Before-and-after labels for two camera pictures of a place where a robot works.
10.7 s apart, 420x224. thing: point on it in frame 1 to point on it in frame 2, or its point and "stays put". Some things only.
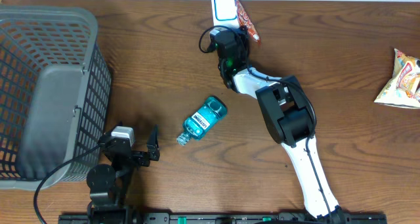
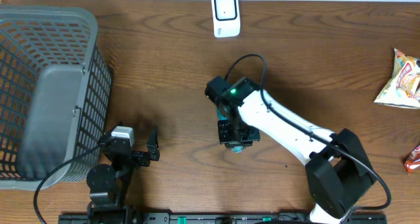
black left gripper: [142, 158] stays put
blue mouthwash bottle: [200, 123] to [223, 115]
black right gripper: [236, 35] to [229, 142]
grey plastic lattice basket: [56, 93] stays put
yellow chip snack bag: [403, 89] stays put
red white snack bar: [245, 20] to [413, 161]
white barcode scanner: [224, 8] stays put
